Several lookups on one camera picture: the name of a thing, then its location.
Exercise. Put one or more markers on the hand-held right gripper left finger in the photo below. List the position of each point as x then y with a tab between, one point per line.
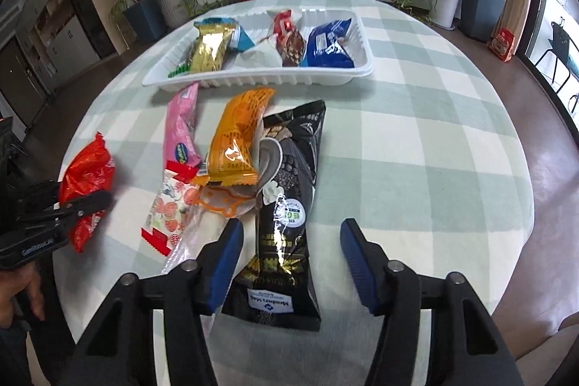
226	259

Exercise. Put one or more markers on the orange snack packet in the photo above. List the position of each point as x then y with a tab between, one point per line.
237	132

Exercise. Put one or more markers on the dark chair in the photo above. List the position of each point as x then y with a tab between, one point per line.
558	47

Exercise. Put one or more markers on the dark wooden cabinet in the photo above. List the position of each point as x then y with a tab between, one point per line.
54	28

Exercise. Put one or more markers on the gold snack packet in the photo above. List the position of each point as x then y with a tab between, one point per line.
209	49

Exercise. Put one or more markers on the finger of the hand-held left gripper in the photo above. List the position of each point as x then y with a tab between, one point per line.
86	205

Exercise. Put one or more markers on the black snack packet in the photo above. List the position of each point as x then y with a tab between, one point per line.
285	205

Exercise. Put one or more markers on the clear orange print packet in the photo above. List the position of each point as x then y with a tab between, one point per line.
221	200

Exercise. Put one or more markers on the small plant in white pot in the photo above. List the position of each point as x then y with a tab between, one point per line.
174	6

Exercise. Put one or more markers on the light blue snack packet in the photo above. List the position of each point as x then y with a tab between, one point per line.
245	37

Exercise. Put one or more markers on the strawberry print snack packet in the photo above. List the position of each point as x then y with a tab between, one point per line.
169	205

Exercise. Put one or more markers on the pink snack packet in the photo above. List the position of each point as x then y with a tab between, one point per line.
181	128

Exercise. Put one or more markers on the person's left hand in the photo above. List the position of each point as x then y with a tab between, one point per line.
22	282

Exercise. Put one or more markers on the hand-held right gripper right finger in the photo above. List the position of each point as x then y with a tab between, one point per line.
357	259

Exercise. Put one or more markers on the red bag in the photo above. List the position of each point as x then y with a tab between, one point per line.
501	44

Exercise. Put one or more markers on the red brown snack packet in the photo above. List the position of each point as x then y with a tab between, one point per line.
289	40

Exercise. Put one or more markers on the plain red snack packet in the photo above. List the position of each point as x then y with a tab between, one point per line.
88	169

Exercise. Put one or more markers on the glass sliding door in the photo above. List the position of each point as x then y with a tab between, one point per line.
556	6

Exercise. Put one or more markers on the green red white snack packet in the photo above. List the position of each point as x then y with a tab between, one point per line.
178	71

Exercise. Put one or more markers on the dark blue snack packet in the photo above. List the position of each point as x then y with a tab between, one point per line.
328	44

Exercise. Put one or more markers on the white plastic tray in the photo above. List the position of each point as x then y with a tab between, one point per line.
271	74

